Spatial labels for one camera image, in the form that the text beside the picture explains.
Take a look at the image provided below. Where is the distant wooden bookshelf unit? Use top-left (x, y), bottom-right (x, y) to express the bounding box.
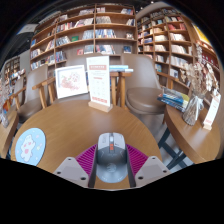
top-left (3, 55), bottom-right (26, 84)

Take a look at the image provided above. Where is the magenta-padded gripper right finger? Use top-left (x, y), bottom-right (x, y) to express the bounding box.
top-left (125, 143), bottom-right (172, 188)

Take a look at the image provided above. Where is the curved wooden bookshelf unit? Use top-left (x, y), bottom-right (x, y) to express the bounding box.
top-left (136, 8), bottom-right (223, 101)

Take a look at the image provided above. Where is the round light blue mouse pad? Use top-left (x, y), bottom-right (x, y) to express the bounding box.
top-left (14, 127), bottom-right (47, 167)

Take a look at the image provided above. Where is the grey computer mouse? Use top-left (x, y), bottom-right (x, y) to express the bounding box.
top-left (95, 132), bottom-right (129, 183)

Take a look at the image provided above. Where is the white framed flower picture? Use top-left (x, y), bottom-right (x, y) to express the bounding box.
top-left (54, 64), bottom-right (89, 100)

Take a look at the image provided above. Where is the grey chair with wooden arms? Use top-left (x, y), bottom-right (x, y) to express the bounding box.
top-left (9, 64), bottom-right (49, 124)
top-left (114, 53), bottom-right (168, 116)
top-left (46, 53), bottom-right (118, 104)

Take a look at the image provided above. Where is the stack of books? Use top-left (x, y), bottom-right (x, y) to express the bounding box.
top-left (157, 87), bottom-right (190, 113)

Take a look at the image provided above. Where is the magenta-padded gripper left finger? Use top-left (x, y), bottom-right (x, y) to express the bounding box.
top-left (53, 144), bottom-right (98, 189)

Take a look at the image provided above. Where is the white hanging ceiling panel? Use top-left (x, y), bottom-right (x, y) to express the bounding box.
top-left (16, 23), bottom-right (39, 35)

